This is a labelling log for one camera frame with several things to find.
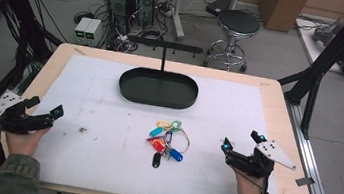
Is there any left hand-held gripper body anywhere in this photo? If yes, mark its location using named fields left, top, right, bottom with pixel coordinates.
left=0, top=89, right=59, bottom=140

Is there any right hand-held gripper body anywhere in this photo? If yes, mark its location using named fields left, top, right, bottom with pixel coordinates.
left=221, top=133, right=301, bottom=184

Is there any key ring with coloured tags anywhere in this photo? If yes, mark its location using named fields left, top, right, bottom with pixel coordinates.
left=142, top=116, right=194, bottom=174

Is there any black key stand with tray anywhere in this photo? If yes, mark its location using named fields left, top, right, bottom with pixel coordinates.
left=116, top=34, right=205, bottom=112

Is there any person's right hand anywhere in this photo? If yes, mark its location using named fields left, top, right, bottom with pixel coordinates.
left=229, top=167, right=269, bottom=194

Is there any person's left hand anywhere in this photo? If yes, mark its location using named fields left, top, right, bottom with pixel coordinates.
left=2, top=122, right=51, bottom=160

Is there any grey tape piece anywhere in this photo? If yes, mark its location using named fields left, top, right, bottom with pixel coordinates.
left=293, top=175, right=317, bottom=189

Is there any white foam mat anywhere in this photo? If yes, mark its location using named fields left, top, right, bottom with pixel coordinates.
left=26, top=49, right=300, bottom=194

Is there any white bench power supply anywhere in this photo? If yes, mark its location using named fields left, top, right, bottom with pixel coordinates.
left=72, top=16, right=93, bottom=47
left=82, top=17, right=102, bottom=48

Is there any black round stool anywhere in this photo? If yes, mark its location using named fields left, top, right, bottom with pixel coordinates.
left=201, top=5, right=264, bottom=76

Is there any large black computer tower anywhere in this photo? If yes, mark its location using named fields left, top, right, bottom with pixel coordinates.
left=102, top=0, right=138, bottom=37

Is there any cardboard box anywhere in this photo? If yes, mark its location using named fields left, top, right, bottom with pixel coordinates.
left=254, top=0, right=312, bottom=36

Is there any small black computer tower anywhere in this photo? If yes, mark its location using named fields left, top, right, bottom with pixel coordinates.
left=132, top=0, right=157, bottom=29

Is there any white desk leg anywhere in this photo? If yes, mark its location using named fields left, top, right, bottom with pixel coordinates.
left=166, top=0, right=191, bottom=43

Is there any right hand-held gripper cable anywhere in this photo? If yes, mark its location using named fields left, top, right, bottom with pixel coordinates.
left=230, top=167, right=273, bottom=194

